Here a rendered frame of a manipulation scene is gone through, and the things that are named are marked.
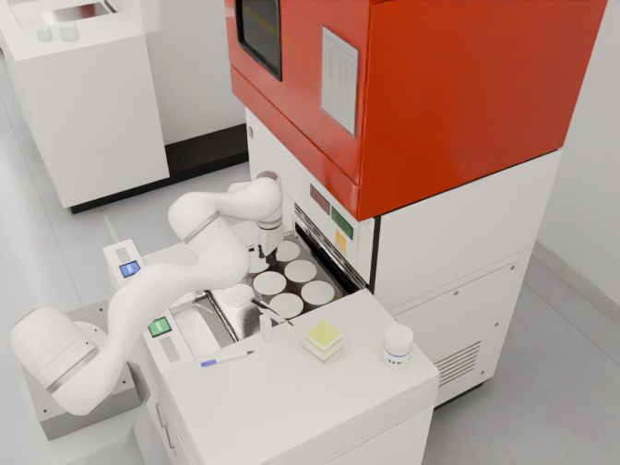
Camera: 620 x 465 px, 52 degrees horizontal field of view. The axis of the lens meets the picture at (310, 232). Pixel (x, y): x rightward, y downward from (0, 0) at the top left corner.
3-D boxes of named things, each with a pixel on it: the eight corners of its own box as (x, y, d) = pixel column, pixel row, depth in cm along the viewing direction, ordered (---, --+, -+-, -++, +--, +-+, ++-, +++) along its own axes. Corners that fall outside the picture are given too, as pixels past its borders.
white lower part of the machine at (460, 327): (383, 272, 326) (398, 137, 273) (491, 388, 271) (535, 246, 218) (260, 323, 299) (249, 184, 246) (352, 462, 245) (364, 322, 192)
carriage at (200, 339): (183, 286, 199) (181, 280, 197) (230, 368, 175) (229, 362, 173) (158, 295, 196) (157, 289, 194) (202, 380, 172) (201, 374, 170)
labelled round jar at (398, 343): (399, 343, 167) (402, 319, 161) (414, 362, 162) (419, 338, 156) (376, 353, 164) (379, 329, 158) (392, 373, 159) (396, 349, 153)
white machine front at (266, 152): (256, 181, 247) (250, 89, 221) (371, 317, 193) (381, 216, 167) (249, 184, 246) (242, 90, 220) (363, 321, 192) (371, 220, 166)
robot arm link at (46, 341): (67, 399, 141) (58, 410, 118) (10, 338, 139) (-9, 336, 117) (111, 362, 145) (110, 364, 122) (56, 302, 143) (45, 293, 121)
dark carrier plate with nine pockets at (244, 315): (292, 234, 211) (292, 232, 211) (347, 299, 189) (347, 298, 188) (196, 268, 199) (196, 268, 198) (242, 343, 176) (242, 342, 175)
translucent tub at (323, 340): (322, 334, 169) (323, 317, 165) (343, 350, 165) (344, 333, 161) (303, 350, 165) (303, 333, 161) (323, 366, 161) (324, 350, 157)
